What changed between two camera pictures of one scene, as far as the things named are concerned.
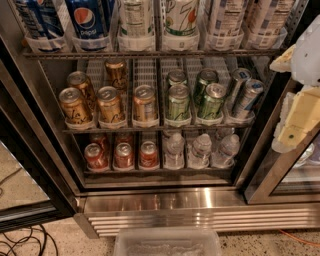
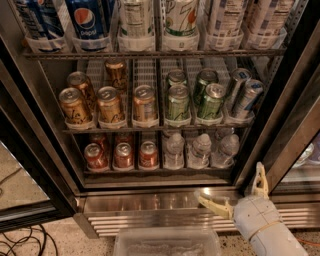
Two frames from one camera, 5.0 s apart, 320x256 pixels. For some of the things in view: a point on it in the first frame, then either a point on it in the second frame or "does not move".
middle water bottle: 199,155 does not move
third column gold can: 145,104 does not move
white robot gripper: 307,58 to 256,214
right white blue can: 267,18 does not move
